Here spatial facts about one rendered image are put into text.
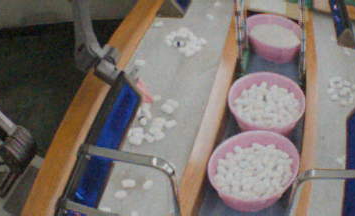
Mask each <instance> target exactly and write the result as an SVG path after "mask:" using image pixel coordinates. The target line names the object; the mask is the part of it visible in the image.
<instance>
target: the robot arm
mask: <svg viewBox="0 0 355 216"><path fill-rule="evenodd" d="M68 1H69V2H71V3H72V9H73V11H72V12H73V17H74V18H73V20H74V25H75V26H74V28H75V34H76V35H75V38H76V41H75V47H76V48H75V52H74V56H75V62H76V66H77V67H78V69H80V70H81V71H83V72H85V73H86V74H87V73H88V72H89V70H91V69H92V68H94V71H93V72H92V73H93V75H95V76H96V77H98V78H99V79H100V80H103V81H104V82H105V83H107V85H109V86H112V85H113V81H114V80H115V78H116V76H117V75H118V73H119V72H120V71H122V70H121V69H119V68H118V67H117V66H115V65H116V64H117V62H118V60H119V58H120V51H119V50H118V49H117V48H116V47H114V46H113V47H110V45H108V44H106V45H105V46H104V47H103V48H102V49H101V48H100V47H99V44H98V42H97V40H96V39H97V38H96V37H95V34H94V33H93V29H92V24H91V22H92V21H91V19H90V18H91V16H90V11H89V4H88V0H67V2H68ZM114 67H115V68H114ZM137 71H138V69H137V68H135V67H134V68H133V70H132V72H131V73H130V74H128V73H127V74H128V75H129V76H130V79H132V80H133V81H134V83H135V84H136V85H137V86H138V87H139V90H140V91H141V92H142V94H143V95H144V96H143V97H144V98H143V100H142V102H144V103H150V104H153V103H154V101H155V99H154V98H153V96H152V95H151V93H150V92H149V91H148V89H147V88H146V86H145V84H144V82H143V80H142V78H141V77H140V76H138V77H137V78H136V79H135V78H134V77H135V75H136V73H137Z"/></svg>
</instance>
